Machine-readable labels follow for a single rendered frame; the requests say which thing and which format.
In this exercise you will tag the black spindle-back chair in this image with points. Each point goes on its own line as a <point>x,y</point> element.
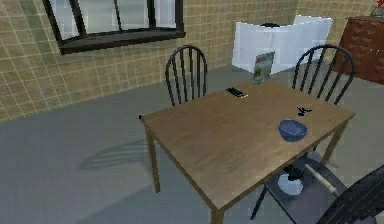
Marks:
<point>186,75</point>
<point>320,196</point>
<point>321,73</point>

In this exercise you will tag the black remote control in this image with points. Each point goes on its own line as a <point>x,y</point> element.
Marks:
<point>236,92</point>

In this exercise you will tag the brown wooden table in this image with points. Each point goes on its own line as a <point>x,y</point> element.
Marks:
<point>233,140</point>

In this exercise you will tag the green picture book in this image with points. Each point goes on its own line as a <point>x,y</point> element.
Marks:
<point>263,68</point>

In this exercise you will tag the blue bowl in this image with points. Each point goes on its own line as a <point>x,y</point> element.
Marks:
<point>292,130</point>

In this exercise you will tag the black framed window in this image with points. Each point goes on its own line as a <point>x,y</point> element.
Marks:
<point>120,37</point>

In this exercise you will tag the small black keys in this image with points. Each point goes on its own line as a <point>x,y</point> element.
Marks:
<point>302,111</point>

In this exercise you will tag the red-brown wooden cabinet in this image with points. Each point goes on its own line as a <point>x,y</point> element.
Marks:
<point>361,48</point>

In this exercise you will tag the red flower in vase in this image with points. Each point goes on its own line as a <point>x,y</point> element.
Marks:
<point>378,9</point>

